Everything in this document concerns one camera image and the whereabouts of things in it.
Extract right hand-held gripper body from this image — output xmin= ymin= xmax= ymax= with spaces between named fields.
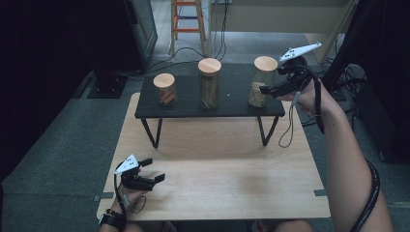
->
xmin=278 ymin=42 xmax=323 ymax=98

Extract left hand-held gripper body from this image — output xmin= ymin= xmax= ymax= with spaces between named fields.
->
xmin=113 ymin=153 xmax=157 ymax=192

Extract glass jar with grains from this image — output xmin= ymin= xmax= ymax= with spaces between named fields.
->
xmin=248 ymin=55 xmax=278 ymax=108

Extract black shelf with metal legs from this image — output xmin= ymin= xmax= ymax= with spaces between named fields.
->
xmin=134 ymin=74 xmax=286 ymax=150

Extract tall glass jar with leaves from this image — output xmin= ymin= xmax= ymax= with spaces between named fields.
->
xmin=197 ymin=57 xmax=222 ymax=110

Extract person's right hand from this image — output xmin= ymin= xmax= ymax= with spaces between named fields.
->
xmin=284 ymin=76 xmax=334 ymax=119

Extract person's left hand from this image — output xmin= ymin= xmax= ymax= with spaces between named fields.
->
xmin=110 ymin=186 xmax=149 ymax=216

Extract person's left knee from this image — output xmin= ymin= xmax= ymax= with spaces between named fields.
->
xmin=125 ymin=220 xmax=177 ymax=232

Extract person's knee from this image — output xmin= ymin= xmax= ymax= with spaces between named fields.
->
xmin=274 ymin=219 xmax=313 ymax=232
xmin=125 ymin=220 xmax=177 ymax=232

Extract beige desk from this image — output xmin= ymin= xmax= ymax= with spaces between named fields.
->
xmin=207 ymin=0 xmax=361 ymax=64

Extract black stand column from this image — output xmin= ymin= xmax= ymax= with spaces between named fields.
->
xmin=322 ymin=0 xmax=381 ymax=93

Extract black case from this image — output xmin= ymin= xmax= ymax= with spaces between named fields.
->
xmin=352 ymin=80 xmax=410 ymax=163

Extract wooden step ladder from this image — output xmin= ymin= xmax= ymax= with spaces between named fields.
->
xmin=169 ymin=0 xmax=207 ymax=56

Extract small reddish item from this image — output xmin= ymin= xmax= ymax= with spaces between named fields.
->
xmin=250 ymin=219 xmax=269 ymax=232

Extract dark upright monitor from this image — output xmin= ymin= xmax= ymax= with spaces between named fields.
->
xmin=124 ymin=0 xmax=159 ymax=71

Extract person's right knee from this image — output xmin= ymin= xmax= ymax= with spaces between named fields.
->
xmin=274 ymin=219 xmax=313 ymax=232

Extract right gripper thin strap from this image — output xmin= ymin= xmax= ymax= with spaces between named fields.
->
xmin=278 ymin=91 xmax=301 ymax=149

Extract gripper thin strap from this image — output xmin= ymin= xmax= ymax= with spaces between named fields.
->
xmin=278 ymin=91 xmax=301 ymax=149
xmin=132 ymin=195 xmax=148 ymax=215

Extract left gripper thin strap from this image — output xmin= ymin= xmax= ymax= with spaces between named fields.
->
xmin=132 ymin=195 xmax=148 ymax=215

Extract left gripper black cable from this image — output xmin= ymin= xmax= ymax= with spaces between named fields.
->
xmin=113 ymin=170 xmax=131 ymax=223

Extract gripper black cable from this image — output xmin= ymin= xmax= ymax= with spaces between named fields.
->
xmin=289 ymin=66 xmax=381 ymax=232
xmin=113 ymin=170 xmax=131 ymax=223

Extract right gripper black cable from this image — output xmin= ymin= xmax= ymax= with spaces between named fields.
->
xmin=289 ymin=66 xmax=381 ymax=232

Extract bead bracelet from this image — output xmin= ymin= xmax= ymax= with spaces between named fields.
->
xmin=104 ymin=208 xmax=126 ymax=218

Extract tangled black cable bundle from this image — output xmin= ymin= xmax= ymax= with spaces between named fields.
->
xmin=335 ymin=57 xmax=367 ymax=95

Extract hanging black cables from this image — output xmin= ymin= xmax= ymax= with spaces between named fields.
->
xmin=212 ymin=0 xmax=230 ymax=63

